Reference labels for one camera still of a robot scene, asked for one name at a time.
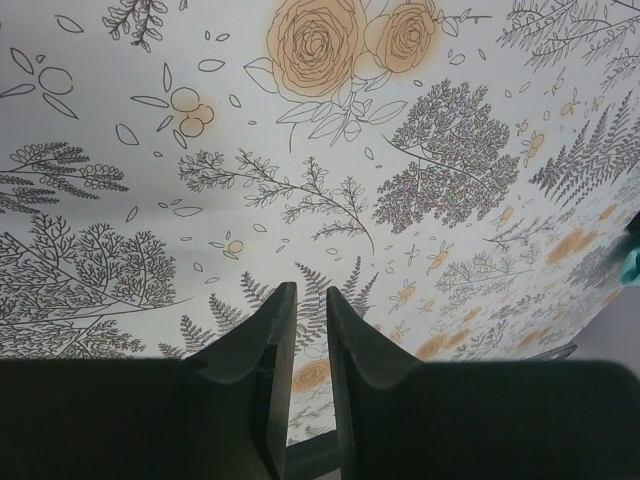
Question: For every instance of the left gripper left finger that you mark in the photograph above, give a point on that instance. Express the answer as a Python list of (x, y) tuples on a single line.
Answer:
[(221, 413)]

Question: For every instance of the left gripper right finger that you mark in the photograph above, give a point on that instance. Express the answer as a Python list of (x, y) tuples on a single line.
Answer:
[(398, 417)]

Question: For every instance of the teal t shirt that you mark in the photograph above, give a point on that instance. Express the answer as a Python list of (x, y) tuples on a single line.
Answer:
[(630, 270)]

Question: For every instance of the floral table mat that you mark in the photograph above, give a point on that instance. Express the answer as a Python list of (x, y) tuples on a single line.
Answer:
[(461, 170)]

